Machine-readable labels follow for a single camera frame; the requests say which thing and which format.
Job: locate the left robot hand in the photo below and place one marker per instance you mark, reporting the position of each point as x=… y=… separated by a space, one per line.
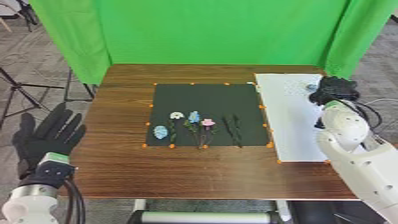
x=53 y=136

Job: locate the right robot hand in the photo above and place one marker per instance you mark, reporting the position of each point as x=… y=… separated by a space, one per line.
x=335 y=89

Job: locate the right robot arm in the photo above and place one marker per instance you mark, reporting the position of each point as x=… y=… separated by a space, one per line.
x=362 y=156

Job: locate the white sheet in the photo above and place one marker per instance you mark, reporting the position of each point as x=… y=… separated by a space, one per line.
x=291 y=120

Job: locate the black tripod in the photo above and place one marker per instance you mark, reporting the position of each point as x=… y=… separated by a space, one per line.
x=21 y=93

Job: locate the pale blue flower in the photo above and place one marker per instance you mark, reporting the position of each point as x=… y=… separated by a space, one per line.
x=161 y=132

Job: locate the green sprig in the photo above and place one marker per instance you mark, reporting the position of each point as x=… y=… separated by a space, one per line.
x=229 y=125

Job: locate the white flower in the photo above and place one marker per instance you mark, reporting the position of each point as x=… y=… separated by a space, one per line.
x=175 y=116

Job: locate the dark mat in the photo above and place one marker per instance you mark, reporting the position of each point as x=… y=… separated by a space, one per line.
x=207 y=106

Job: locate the pink flower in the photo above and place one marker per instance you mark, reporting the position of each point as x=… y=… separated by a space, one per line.
x=209 y=122

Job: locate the pale grey bar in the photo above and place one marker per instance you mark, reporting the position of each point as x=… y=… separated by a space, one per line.
x=205 y=217

